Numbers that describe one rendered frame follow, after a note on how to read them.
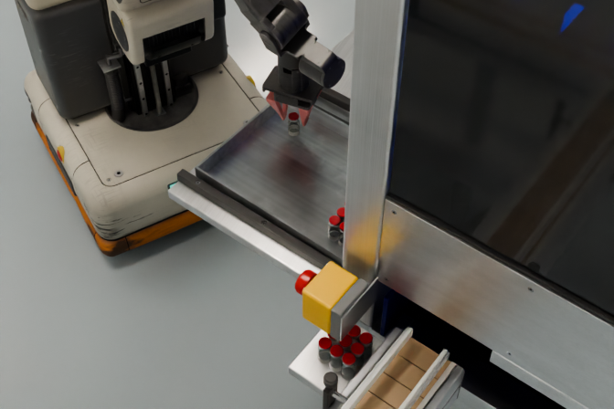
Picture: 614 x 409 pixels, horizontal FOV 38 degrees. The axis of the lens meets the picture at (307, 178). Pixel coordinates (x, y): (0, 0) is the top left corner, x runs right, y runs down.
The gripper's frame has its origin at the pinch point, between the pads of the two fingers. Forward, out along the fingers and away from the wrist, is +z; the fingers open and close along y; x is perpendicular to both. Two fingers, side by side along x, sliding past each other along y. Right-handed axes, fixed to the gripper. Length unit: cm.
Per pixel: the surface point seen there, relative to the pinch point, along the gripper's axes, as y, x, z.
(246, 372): -12, -8, 92
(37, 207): -96, 19, 92
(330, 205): 13.0, -14.5, 4.0
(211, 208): -6.5, -23.1, 4.1
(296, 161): 3.2, -6.7, 4.0
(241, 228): 0.5, -25.2, 4.1
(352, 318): 27, -42, -8
